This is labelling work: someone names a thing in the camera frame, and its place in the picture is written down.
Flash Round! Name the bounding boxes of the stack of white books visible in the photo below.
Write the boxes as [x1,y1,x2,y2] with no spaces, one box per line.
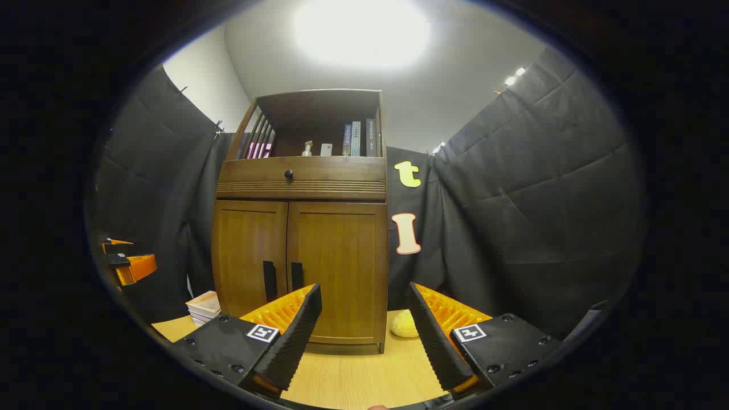
[185,290,222,327]

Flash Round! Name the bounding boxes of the brown wooden shoe cabinet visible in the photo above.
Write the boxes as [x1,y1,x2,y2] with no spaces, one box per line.
[211,88,389,355]

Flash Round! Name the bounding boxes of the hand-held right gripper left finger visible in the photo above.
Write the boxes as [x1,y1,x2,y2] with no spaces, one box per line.
[171,284,323,399]

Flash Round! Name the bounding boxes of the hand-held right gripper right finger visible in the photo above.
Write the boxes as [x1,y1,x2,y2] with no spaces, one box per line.
[408,281,564,399]

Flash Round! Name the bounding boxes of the black backdrop cloth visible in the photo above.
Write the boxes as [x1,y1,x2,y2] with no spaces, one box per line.
[94,46,648,342]

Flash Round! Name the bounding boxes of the round ceiling lamp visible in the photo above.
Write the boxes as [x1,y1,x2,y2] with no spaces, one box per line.
[293,0,432,72]

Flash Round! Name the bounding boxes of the wooden cabinet drawer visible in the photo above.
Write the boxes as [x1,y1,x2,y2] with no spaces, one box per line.
[216,156,387,200]

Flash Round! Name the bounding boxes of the wooden cabinet door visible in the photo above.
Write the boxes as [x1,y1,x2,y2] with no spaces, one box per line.
[286,200,388,346]
[212,199,289,319]

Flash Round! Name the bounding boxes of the yellow plush toy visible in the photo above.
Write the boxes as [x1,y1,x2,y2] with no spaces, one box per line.
[390,310,421,339]

